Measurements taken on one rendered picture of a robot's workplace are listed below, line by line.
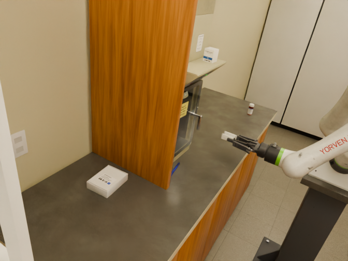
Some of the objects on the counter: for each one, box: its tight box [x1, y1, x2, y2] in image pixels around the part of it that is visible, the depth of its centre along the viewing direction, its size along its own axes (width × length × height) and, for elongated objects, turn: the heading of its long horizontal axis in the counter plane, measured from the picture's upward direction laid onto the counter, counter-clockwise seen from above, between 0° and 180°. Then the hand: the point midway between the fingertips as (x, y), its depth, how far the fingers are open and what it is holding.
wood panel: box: [89, 0, 198, 190], centre depth 113 cm, size 49×3×140 cm, turn 46°
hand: (228, 136), depth 148 cm, fingers open, 3 cm apart
